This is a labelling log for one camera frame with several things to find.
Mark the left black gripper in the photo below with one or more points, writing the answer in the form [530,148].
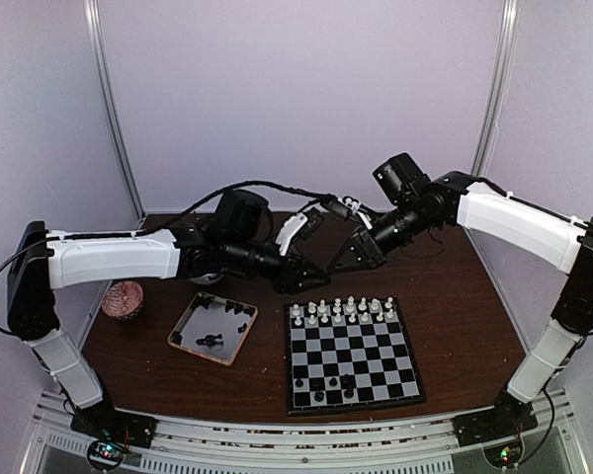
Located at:
[288,278]

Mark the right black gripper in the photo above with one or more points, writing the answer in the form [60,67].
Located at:
[369,252]

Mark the black grey chessboard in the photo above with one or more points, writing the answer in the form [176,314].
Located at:
[358,343]

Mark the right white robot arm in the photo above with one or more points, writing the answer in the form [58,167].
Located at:
[474,203]

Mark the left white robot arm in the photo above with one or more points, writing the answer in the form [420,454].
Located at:
[222,243]

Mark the white ceramic bowl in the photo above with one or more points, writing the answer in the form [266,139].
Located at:
[206,280]

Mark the wooden rimmed black tray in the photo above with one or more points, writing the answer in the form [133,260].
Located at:
[213,328]

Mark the red patterned bowl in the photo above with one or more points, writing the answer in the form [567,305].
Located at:
[123,301]

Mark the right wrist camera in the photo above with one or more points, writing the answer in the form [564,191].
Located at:
[349,209]

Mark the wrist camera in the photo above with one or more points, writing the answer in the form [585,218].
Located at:
[349,209]
[300,226]

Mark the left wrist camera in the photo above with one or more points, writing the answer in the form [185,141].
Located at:
[300,226]

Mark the aluminium front rail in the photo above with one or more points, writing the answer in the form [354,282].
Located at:
[199,435]

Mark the right aluminium frame post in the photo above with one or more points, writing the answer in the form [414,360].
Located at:
[504,56]

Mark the aluminium frame post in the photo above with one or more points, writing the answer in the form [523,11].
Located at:
[504,56]
[96,37]

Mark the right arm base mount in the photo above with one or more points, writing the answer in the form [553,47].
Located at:
[499,434]

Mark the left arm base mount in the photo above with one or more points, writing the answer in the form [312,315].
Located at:
[111,447]

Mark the left aluminium frame post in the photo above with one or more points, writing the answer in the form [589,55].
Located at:
[96,37]

